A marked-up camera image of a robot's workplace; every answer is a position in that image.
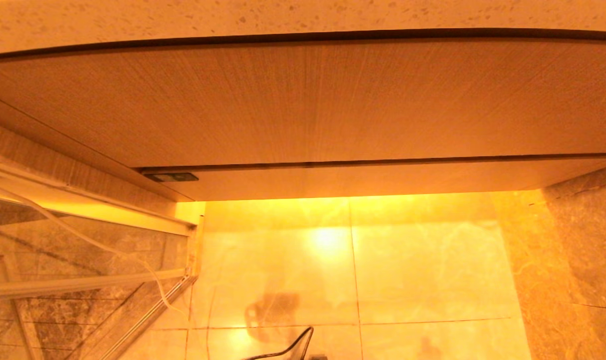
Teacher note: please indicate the wooden drawer with cutout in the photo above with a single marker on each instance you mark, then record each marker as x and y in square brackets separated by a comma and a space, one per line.
[358, 182]

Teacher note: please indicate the wooden vanity cabinet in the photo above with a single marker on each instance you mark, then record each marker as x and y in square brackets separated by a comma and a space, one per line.
[302, 100]

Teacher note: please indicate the small black sensor switch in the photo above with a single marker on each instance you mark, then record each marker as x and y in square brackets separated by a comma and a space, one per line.
[172, 176]

